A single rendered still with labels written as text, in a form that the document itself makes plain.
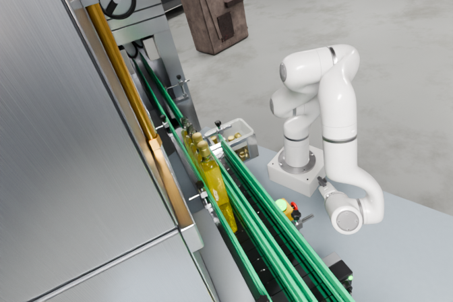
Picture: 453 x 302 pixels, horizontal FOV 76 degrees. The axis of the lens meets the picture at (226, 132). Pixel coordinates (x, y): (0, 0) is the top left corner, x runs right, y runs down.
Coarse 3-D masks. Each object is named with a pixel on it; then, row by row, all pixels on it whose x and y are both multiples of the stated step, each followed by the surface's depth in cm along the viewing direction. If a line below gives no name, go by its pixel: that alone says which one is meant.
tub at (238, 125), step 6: (234, 120) 160; (240, 120) 160; (222, 126) 159; (234, 126) 161; (240, 126) 162; (246, 126) 155; (210, 132) 157; (228, 132) 162; (234, 132) 163; (240, 132) 162; (246, 132) 158; (252, 132) 148; (210, 138) 151; (216, 138) 160; (240, 138) 146
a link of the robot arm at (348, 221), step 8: (328, 200) 93; (336, 200) 88; (344, 200) 87; (352, 200) 87; (328, 208) 89; (336, 208) 83; (344, 208) 82; (352, 208) 81; (360, 208) 84; (336, 216) 82; (344, 216) 82; (352, 216) 81; (360, 216) 81; (336, 224) 82; (344, 224) 82; (352, 224) 81; (360, 224) 81; (344, 232) 82; (352, 232) 82
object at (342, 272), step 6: (324, 258) 91; (330, 258) 90; (336, 258) 90; (330, 264) 89; (336, 264) 88; (342, 264) 88; (330, 270) 87; (336, 270) 87; (342, 270) 87; (348, 270) 86; (336, 276) 86; (342, 276) 85; (348, 276) 86
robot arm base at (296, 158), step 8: (288, 144) 136; (296, 144) 133; (304, 144) 134; (280, 152) 153; (288, 152) 139; (296, 152) 137; (304, 152) 137; (312, 152) 148; (280, 160) 149; (288, 160) 143; (296, 160) 140; (304, 160) 141; (312, 160) 145; (288, 168) 144; (296, 168) 143; (304, 168) 142; (312, 168) 142
